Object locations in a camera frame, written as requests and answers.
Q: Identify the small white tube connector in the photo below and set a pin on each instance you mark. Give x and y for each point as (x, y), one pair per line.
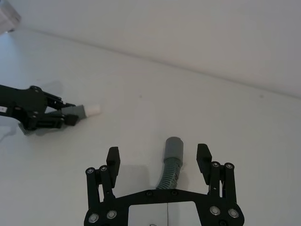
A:
(93, 110)

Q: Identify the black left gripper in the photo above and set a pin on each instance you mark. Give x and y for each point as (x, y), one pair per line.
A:
(26, 101)

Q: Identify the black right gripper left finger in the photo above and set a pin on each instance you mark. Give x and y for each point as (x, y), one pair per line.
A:
(114, 162)

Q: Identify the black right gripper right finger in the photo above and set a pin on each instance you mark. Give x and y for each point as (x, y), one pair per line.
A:
(204, 162)

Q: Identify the cream microwave oven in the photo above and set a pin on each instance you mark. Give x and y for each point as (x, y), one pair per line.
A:
(8, 14)

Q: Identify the white table cloth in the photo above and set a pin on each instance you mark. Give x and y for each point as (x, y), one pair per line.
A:
(150, 122)

